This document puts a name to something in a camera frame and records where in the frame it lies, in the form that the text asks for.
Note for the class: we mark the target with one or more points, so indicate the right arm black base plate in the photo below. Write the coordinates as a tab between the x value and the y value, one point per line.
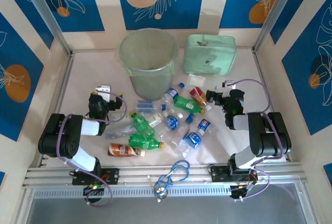
216	173

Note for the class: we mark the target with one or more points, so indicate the small clear bottle green label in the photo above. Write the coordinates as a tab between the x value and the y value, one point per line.
155	119

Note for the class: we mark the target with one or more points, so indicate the aluminium side rail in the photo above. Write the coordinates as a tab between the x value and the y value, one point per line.
62	89
260	68

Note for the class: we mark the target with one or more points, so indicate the clear bottle round pepsi logo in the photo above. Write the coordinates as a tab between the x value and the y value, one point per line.
204	124

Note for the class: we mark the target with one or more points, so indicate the white gauze packet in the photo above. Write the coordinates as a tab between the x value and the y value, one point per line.
195	80

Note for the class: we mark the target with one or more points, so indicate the clear bottle dark blue cap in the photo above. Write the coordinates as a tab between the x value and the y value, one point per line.
190	117

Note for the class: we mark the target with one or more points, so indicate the large clear bottle blue label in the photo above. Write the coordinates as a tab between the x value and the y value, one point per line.
192	139

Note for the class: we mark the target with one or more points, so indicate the blue label bottle white cap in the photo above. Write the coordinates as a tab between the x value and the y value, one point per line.
171	122

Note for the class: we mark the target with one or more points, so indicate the mint green medical bag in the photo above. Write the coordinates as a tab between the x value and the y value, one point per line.
207	55

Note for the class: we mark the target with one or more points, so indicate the translucent green trash bin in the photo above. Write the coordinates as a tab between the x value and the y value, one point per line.
150	89

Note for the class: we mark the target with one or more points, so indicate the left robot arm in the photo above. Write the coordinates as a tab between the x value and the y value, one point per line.
70	141

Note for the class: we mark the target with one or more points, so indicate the clear water bottle blue cap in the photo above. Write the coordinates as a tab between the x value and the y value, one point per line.
144	106

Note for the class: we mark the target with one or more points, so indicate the crushed clear plastic bottle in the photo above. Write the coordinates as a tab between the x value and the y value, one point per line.
119	132

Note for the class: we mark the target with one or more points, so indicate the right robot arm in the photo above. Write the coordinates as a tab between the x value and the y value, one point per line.
269	136

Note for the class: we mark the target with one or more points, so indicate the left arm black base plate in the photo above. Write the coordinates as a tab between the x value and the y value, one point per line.
114	176

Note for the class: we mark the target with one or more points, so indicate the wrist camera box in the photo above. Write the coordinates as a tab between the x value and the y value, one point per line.
228	83
103	89

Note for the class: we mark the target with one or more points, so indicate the blue stethoscope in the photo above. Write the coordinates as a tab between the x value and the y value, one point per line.
160	190

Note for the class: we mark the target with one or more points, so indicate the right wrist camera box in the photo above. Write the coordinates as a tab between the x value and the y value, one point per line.
228	83

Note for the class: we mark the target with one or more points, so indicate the black connector module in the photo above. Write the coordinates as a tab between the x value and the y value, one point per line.
92	192
238	192

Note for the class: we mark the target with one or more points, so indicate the aluminium frame post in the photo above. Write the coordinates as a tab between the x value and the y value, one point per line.
44	8
275	8

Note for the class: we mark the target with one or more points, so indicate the brown coffee drink bottle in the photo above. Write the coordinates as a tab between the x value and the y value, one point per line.
125	150

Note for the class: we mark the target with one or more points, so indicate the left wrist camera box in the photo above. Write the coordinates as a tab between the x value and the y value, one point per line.
103	89

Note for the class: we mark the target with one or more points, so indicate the green soda bottle yellow cap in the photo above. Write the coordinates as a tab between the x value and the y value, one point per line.
145	142
188	104
141	125

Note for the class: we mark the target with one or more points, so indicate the red label drink bottle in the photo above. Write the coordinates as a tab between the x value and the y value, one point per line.
197	94

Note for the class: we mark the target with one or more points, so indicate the aluminium mounting rail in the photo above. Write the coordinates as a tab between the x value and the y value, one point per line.
135	173

